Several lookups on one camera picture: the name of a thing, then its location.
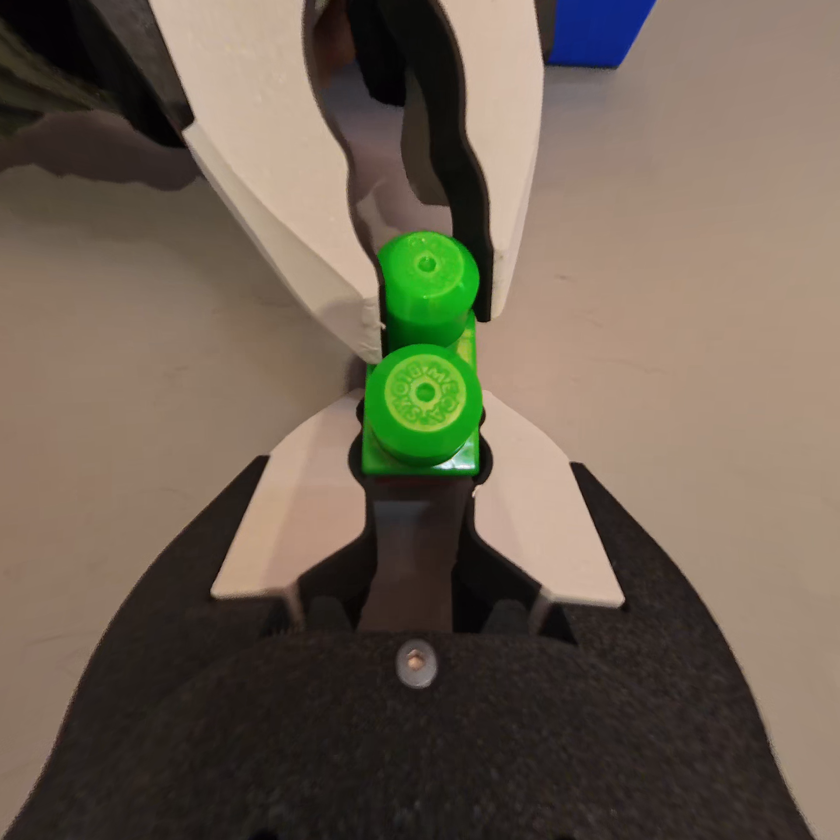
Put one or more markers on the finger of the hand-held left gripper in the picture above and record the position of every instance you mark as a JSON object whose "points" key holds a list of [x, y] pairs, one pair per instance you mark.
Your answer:
{"points": [[262, 131], [505, 98]]}

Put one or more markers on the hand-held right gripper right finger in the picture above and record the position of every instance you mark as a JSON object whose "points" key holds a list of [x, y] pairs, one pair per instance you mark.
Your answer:
{"points": [[538, 525]]}

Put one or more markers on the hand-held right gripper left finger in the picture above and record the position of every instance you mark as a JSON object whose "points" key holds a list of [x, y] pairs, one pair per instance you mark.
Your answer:
{"points": [[302, 518]]}

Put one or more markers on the blue plastic bin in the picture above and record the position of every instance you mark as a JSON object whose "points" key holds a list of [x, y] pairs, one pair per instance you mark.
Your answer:
{"points": [[590, 33]]}

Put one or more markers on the green toy block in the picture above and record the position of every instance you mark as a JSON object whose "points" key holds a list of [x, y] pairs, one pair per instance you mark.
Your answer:
{"points": [[426, 394]]}

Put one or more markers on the person's left hand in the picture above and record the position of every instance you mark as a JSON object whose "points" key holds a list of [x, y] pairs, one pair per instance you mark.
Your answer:
{"points": [[328, 46]]}

